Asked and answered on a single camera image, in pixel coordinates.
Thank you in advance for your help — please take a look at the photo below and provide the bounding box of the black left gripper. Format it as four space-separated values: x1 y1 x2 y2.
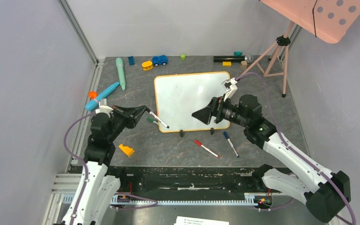
106 105 146 142

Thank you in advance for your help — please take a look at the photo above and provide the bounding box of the black whiteboard marker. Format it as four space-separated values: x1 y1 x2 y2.
149 111 170 128

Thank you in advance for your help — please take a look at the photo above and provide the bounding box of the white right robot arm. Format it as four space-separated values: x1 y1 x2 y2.
192 95 356 225

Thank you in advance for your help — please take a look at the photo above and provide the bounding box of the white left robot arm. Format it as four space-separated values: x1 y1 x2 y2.
60 105 150 225

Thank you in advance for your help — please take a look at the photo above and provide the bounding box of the green whiteboard marker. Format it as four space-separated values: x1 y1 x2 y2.
147 117 159 125

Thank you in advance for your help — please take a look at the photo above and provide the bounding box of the blue whiteboard marker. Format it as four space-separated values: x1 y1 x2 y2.
223 131 240 158

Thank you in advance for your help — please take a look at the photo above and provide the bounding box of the orange framed whiteboard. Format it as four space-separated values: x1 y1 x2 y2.
154 71 230 133

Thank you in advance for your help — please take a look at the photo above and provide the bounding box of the red whiteboard marker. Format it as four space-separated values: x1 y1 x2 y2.
194 140 220 158

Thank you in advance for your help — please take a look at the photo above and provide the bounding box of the orange wedge block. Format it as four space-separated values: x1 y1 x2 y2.
119 144 135 157

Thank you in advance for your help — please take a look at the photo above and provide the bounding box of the blue toy crayon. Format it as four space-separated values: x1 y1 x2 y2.
84 82 120 112

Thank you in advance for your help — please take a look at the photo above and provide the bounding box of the orange toy piece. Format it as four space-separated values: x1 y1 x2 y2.
88 91 98 100

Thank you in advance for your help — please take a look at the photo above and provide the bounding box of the yellow block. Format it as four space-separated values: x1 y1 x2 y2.
222 61 232 67

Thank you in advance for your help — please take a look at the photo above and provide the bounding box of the yellow oval toy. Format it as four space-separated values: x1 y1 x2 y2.
142 60 154 71

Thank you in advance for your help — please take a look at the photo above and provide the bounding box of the mint green toy crayon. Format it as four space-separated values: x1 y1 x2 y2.
115 58 126 90

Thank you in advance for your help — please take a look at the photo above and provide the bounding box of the dark blue block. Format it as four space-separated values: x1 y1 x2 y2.
128 56 135 66

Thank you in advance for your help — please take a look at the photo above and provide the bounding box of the beige wooden block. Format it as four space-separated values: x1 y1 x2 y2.
240 61 248 68

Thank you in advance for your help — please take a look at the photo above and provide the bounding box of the blue toy car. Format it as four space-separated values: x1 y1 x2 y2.
151 55 168 67

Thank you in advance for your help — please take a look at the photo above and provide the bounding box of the black microphone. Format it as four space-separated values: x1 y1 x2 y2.
213 55 254 63

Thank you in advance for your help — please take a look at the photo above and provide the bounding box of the pink tripod stand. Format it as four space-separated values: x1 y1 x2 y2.
235 21 295 98

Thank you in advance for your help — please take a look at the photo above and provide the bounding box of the printed paper sheet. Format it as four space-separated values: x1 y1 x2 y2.
174 216 229 225

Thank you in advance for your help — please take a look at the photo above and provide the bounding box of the pink perforated tray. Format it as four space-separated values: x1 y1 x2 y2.
262 0 360 44

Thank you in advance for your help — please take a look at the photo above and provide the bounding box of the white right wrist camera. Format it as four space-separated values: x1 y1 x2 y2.
222 78 238 101

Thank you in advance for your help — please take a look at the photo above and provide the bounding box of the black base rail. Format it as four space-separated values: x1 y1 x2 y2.
103 165 284 201

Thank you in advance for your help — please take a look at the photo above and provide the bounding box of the white cable duct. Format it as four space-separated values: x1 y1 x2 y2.
109 194 266 207

